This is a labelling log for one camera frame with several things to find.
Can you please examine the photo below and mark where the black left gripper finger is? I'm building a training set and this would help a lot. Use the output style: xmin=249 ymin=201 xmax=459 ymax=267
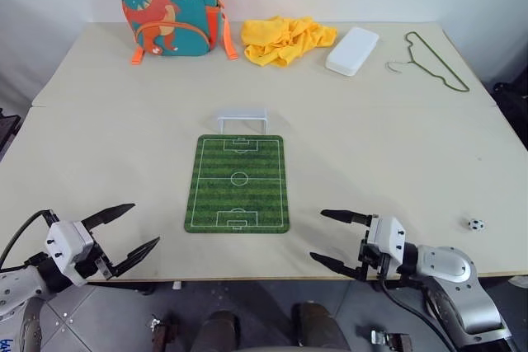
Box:
xmin=107 ymin=236 xmax=162 ymax=279
xmin=80 ymin=203 xmax=137 ymax=232

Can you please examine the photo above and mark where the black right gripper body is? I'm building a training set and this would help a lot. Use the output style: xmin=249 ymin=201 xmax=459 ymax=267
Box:
xmin=356 ymin=213 xmax=392 ymax=286

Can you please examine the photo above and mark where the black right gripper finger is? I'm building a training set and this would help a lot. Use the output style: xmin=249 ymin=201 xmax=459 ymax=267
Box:
xmin=319 ymin=209 xmax=373 ymax=228
xmin=309 ymin=251 xmax=365 ymax=282

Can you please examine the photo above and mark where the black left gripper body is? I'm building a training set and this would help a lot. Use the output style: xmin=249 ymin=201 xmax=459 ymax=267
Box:
xmin=65 ymin=226 xmax=116 ymax=288

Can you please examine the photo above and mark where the green soccer field mat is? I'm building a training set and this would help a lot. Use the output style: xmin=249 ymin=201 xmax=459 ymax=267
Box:
xmin=183 ymin=134 xmax=291 ymax=234

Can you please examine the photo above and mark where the small white goal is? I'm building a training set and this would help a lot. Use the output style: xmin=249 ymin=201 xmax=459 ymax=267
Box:
xmin=215 ymin=106 xmax=271 ymax=136

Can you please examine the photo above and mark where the dark equipment beside table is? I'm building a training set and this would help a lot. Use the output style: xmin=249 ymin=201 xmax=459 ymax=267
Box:
xmin=0 ymin=107 xmax=22 ymax=162

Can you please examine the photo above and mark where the white rectangular box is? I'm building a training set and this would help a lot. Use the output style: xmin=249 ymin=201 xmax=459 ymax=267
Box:
xmin=324 ymin=26 xmax=380 ymax=77

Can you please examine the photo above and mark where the yellow crumpled cloth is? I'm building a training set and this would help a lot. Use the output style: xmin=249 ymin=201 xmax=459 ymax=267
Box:
xmin=240 ymin=15 xmax=339 ymax=69

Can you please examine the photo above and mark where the teal dinosaur backpack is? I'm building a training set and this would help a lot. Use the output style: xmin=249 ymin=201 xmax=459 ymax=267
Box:
xmin=114 ymin=0 xmax=241 ymax=66

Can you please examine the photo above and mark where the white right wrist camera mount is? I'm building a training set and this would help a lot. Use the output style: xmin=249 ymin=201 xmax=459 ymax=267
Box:
xmin=365 ymin=214 xmax=408 ymax=278

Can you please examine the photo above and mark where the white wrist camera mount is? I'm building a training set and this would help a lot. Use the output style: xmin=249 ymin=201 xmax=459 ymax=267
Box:
xmin=45 ymin=219 xmax=99 ymax=277
xmin=365 ymin=214 xmax=408 ymax=278

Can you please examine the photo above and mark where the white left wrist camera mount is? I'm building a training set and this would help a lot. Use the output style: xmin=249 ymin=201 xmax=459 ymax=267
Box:
xmin=45 ymin=219 xmax=99 ymax=277

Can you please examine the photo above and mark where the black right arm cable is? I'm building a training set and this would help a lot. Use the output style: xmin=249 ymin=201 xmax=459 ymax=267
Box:
xmin=379 ymin=277 xmax=457 ymax=352

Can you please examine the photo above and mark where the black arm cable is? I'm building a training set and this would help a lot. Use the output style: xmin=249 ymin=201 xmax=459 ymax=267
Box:
xmin=379 ymin=277 xmax=457 ymax=352
xmin=0 ymin=209 xmax=59 ymax=271

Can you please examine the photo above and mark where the rusty metal bracket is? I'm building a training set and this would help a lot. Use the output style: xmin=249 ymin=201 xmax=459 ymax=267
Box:
xmin=356 ymin=326 xmax=414 ymax=352
xmin=148 ymin=313 xmax=182 ymax=352

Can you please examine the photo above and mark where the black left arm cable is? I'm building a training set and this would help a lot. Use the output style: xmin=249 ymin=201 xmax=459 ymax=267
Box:
xmin=0 ymin=209 xmax=59 ymax=271

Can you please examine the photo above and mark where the green wire clothes hanger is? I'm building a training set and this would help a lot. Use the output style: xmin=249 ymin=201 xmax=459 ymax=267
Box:
xmin=384 ymin=31 xmax=471 ymax=93

